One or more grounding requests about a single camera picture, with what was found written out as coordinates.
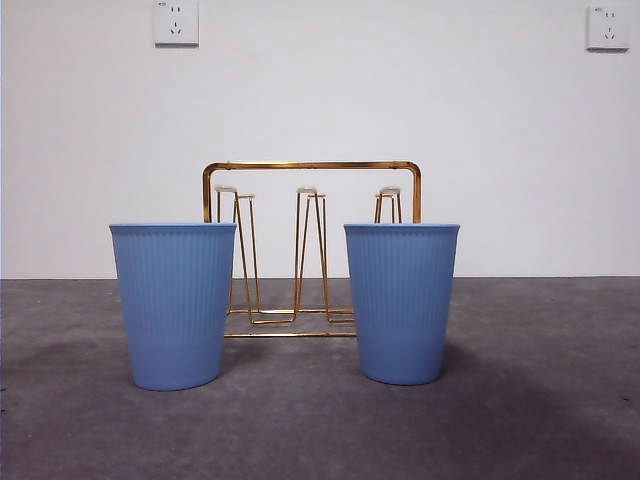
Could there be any blue ribbed cup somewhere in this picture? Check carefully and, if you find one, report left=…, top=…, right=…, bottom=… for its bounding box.
left=108, top=221, right=238, bottom=392
left=343, top=221, right=462, bottom=387

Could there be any gold wire cup rack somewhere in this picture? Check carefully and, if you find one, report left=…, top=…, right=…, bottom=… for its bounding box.
left=201, top=159, right=423, bottom=340

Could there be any white wall socket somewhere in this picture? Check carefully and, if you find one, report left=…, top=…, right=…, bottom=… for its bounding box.
left=152, top=0, right=200, bottom=49
left=585, top=5, right=631, bottom=53

